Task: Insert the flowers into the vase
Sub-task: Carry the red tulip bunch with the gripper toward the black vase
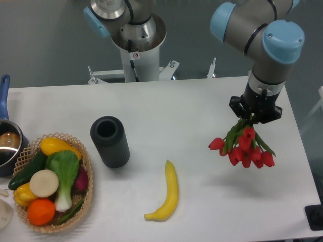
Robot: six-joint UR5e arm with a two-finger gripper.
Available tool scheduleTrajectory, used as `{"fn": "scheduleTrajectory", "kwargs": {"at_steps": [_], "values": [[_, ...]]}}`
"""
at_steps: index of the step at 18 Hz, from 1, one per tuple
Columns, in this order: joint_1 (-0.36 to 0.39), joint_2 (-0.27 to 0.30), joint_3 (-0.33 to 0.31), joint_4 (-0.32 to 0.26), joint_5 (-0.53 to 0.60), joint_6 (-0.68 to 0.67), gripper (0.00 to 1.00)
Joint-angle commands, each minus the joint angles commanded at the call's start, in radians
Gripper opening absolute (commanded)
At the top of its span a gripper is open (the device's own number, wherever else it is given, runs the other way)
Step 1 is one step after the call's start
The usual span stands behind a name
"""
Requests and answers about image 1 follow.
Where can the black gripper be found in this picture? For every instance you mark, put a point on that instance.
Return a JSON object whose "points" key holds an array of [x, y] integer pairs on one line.
{"points": [[256, 107]]}

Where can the red tulip bouquet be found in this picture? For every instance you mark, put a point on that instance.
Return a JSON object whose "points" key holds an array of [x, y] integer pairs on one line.
{"points": [[242, 144]]}

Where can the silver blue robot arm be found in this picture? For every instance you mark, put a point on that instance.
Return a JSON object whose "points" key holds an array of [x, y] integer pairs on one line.
{"points": [[259, 31]]}

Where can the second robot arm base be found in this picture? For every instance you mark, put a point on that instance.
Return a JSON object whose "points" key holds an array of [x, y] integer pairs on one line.
{"points": [[131, 25]]}

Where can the dark grey ribbed vase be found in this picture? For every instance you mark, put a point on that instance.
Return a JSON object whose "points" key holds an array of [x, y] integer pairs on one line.
{"points": [[109, 138]]}

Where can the yellow banana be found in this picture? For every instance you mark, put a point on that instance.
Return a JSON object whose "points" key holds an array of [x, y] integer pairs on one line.
{"points": [[165, 211]]}

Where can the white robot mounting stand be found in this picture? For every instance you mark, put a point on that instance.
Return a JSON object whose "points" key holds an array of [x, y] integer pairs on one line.
{"points": [[139, 67]]}

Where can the black device at right edge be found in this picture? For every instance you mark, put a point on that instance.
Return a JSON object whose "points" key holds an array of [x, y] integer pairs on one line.
{"points": [[314, 217]]}

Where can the purple onion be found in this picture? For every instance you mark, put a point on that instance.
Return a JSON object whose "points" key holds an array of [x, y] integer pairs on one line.
{"points": [[81, 181]]}

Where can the green bok choy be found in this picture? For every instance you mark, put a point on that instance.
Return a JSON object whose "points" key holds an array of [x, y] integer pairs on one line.
{"points": [[65, 165]]}

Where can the green bean pod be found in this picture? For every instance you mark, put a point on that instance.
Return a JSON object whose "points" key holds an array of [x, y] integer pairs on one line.
{"points": [[71, 213]]}

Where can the yellow squash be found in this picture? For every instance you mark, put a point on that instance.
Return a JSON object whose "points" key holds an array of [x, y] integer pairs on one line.
{"points": [[51, 145]]}

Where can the woven wicker basket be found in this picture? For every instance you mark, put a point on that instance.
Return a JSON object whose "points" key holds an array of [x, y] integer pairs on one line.
{"points": [[81, 198]]}

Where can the green cucumber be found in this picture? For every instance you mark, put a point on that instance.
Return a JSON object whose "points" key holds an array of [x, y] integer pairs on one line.
{"points": [[24, 176]]}

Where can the white round radish slice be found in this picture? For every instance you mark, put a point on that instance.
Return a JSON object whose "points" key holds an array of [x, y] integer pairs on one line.
{"points": [[44, 183]]}

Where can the orange fruit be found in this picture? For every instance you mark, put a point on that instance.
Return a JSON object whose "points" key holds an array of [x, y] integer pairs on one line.
{"points": [[41, 211]]}

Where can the yellow bell pepper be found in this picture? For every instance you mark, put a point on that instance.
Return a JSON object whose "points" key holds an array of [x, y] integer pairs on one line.
{"points": [[23, 195]]}

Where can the small white garlic piece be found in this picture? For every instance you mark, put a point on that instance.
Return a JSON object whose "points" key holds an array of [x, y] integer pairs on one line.
{"points": [[4, 193]]}

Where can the white object at left edge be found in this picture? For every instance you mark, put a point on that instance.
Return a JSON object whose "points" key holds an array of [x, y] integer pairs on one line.
{"points": [[6, 214]]}

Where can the blue handled saucepan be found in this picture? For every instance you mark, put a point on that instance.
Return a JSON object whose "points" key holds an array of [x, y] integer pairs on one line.
{"points": [[13, 141]]}

